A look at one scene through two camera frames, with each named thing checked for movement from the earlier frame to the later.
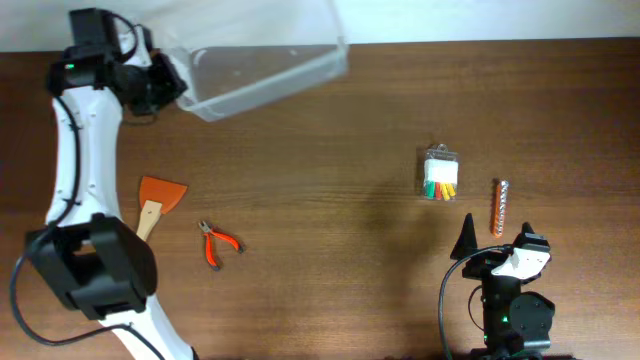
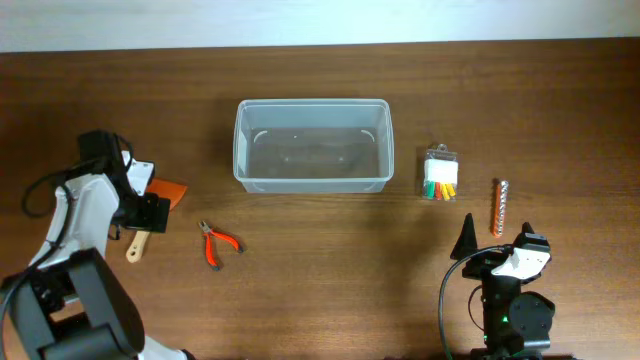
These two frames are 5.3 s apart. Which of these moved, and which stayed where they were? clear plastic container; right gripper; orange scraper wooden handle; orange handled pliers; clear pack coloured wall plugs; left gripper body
Moved: left gripper body; clear plastic container
Stayed: right gripper; orange handled pliers; orange scraper wooden handle; clear pack coloured wall plugs
